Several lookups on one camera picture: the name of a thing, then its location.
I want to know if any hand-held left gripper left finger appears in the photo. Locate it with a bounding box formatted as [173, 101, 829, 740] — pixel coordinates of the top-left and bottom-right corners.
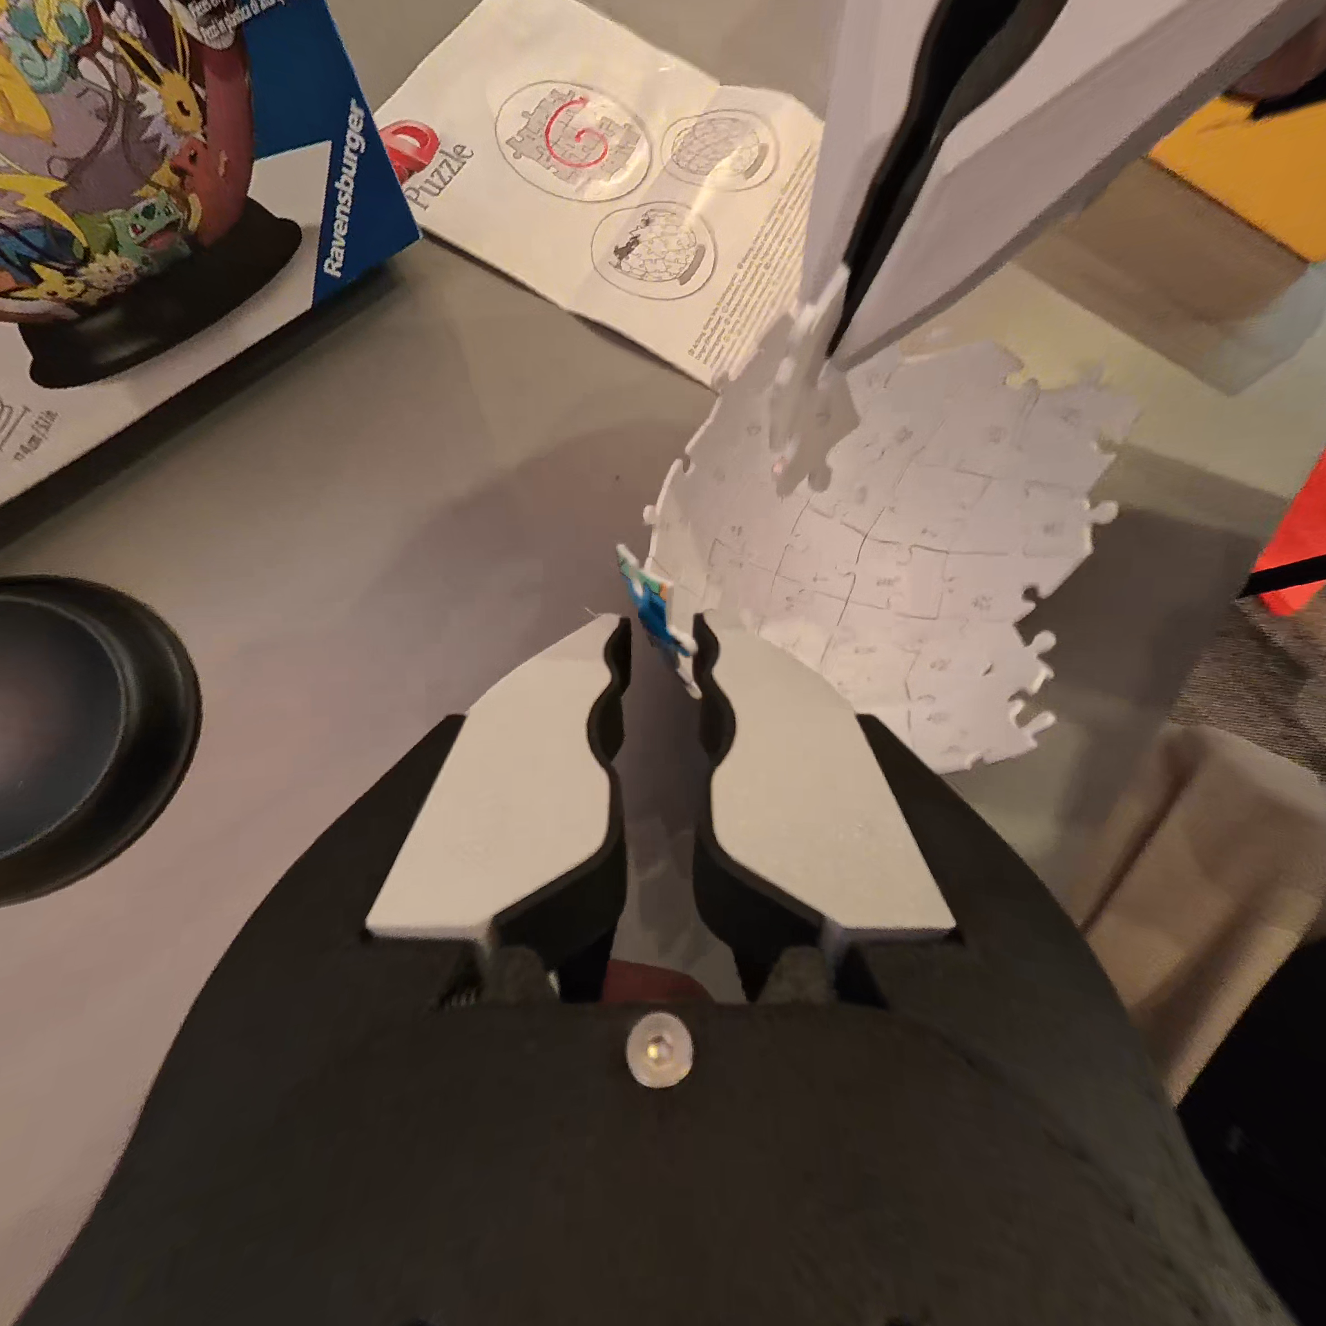
[365, 613, 634, 998]

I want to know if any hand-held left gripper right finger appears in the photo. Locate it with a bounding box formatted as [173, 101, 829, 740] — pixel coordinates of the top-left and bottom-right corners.
[692, 613, 960, 998]

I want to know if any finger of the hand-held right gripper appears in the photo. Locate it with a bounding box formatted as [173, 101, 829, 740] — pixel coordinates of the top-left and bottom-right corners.
[801, 0, 997, 349]
[834, 0, 1326, 366]

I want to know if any partly built white puzzle ball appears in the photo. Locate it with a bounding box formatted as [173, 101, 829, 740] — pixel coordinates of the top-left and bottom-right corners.
[616, 332, 1142, 778]

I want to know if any single curved puzzle piece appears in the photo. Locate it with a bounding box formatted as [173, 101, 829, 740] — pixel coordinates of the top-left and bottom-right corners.
[768, 267, 862, 499]

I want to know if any black round ball stand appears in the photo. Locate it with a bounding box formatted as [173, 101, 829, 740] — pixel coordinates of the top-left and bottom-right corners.
[0, 575, 204, 908]

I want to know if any blue cartoon puzzle box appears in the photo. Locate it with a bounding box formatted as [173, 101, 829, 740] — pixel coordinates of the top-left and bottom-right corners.
[0, 0, 425, 508]

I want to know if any yellow plastic bin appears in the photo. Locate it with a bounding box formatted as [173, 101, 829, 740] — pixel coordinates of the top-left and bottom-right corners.
[1145, 88, 1326, 265]

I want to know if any folded paper instruction leaflet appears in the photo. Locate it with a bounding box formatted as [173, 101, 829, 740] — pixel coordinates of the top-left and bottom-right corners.
[373, 0, 831, 390]

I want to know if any orange red item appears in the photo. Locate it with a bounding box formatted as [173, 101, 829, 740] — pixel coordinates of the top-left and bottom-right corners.
[1252, 450, 1326, 617]

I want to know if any black strap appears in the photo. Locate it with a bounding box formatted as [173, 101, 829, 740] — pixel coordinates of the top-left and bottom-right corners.
[1238, 554, 1326, 600]

